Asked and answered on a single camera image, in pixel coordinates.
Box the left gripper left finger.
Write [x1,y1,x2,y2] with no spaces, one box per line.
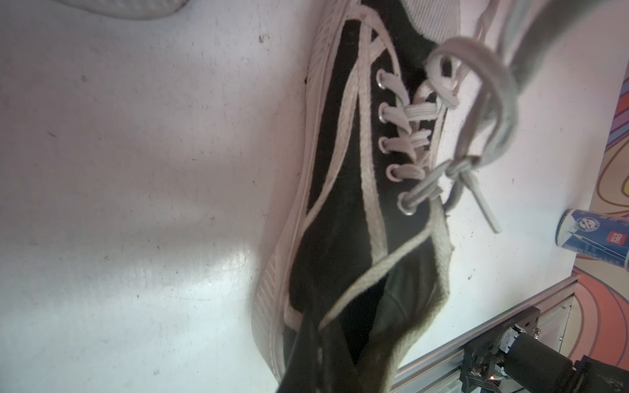
[277,308,319,393]

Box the black white sneaker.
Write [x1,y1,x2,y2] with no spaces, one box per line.
[57,0,188,21]
[252,1,519,392]

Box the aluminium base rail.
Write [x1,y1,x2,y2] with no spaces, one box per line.
[391,274,578,392]

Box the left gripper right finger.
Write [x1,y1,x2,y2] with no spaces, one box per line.
[319,319,361,393]

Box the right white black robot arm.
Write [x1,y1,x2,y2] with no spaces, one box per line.
[503,334,628,393]

